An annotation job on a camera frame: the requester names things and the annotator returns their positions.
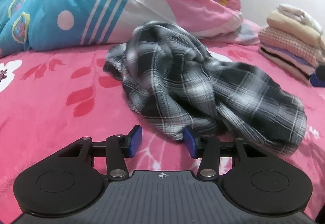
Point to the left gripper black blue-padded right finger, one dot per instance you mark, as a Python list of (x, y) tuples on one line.
[(209, 149)]

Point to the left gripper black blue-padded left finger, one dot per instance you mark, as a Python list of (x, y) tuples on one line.
[(115, 149)]

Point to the black white plaid shirt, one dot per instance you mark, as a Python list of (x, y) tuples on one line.
[(170, 78)]

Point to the stack of folded clothes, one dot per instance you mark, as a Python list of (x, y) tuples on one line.
[(294, 41)]

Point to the blue and pink quilt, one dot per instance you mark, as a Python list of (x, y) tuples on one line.
[(46, 25)]

